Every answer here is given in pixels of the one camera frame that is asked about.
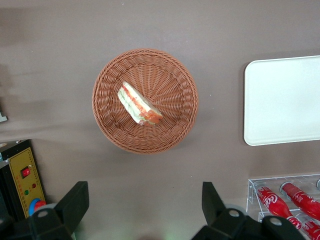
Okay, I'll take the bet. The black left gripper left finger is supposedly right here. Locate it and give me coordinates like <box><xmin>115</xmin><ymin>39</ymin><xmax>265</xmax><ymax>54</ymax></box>
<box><xmin>0</xmin><ymin>181</ymin><xmax>90</xmax><ymax>240</ymax></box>

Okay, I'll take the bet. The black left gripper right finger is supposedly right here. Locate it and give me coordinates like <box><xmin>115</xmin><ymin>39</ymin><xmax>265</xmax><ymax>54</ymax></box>
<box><xmin>191</xmin><ymin>181</ymin><xmax>305</xmax><ymax>240</ymax></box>

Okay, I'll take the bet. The triangular sandwich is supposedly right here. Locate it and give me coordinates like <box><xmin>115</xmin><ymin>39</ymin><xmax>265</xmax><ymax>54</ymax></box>
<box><xmin>117</xmin><ymin>81</ymin><xmax>164</xmax><ymax>127</ymax></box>

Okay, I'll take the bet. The white rectangular tray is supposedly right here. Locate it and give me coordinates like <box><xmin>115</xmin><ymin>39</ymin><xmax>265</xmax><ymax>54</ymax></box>
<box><xmin>243</xmin><ymin>55</ymin><xmax>320</xmax><ymax>147</ymax></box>

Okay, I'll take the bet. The round brown wicker basket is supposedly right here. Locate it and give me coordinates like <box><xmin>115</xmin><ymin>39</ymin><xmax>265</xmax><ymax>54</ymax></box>
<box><xmin>91</xmin><ymin>48</ymin><xmax>200</xmax><ymax>155</ymax></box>

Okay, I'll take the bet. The red emergency stop button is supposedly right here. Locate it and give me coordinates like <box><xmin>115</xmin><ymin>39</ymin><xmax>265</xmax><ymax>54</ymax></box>
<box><xmin>28</xmin><ymin>198</ymin><xmax>48</xmax><ymax>216</ymax></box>

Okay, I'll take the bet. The clear acrylic bottle rack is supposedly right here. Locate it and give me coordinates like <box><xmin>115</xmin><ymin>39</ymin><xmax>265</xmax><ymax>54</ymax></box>
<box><xmin>246</xmin><ymin>172</ymin><xmax>320</xmax><ymax>225</ymax></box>

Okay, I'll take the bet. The red cola bottle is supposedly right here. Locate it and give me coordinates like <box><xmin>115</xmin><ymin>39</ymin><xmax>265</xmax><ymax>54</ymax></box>
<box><xmin>281</xmin><ymin>182</ymin><xmax>320</xmax><ymax>221</ymax></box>
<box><xmin>256</xmin><ymin>185</ymin><xmax>303</xmax><ymax>230</ymax></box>
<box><xmin>301</xmin><ymin>216</ymin><xmax>320</xmax><ymax>240</ymax></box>

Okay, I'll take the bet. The black control box yellow panel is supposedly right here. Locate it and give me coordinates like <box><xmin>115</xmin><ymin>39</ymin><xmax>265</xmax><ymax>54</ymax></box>
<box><xmin>0</xmin><ymin>139</ymin><xmax>48</xmax><ymax>221</ymax></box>

